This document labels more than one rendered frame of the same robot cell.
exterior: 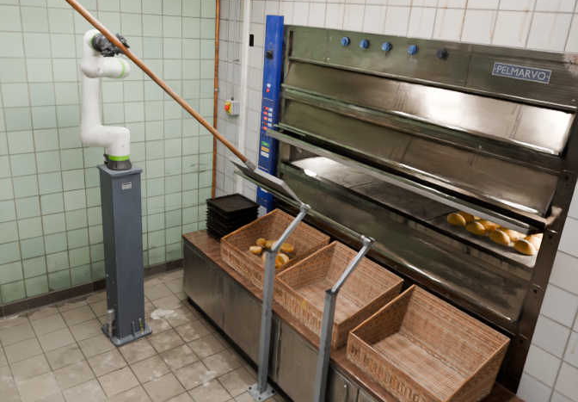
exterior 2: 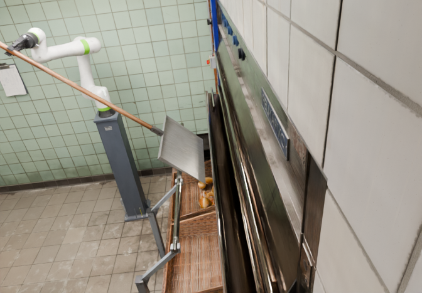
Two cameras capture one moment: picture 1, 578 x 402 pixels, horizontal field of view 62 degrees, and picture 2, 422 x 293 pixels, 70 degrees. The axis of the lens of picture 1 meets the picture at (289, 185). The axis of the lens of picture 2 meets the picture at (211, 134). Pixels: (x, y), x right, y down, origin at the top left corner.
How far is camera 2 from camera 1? 1.97 m
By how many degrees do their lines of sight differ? 38
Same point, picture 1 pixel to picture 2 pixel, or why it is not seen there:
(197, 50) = (192, 12)
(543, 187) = not seen: outside the picture
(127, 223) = (115, 151)
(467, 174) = not seen: hidden behind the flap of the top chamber
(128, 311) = (130, 202)
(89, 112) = (82, 76)
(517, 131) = (268, 213)
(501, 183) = not seen: hidden behind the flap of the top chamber
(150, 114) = (161, 66)
